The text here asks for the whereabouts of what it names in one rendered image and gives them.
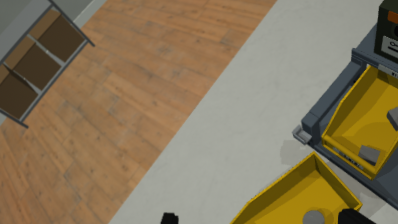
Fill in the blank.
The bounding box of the yellow open-front bin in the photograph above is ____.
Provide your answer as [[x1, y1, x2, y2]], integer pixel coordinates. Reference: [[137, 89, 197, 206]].
[[230, 151, 363, 224], [321, 65, 398, 178]]

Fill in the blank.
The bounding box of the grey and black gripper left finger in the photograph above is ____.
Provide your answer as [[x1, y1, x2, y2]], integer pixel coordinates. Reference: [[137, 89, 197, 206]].
[[160, 213, 178, 224]]

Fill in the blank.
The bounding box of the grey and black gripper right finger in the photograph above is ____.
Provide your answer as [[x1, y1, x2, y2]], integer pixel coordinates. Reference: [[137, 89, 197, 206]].
[[338, 208, 376, 224]]

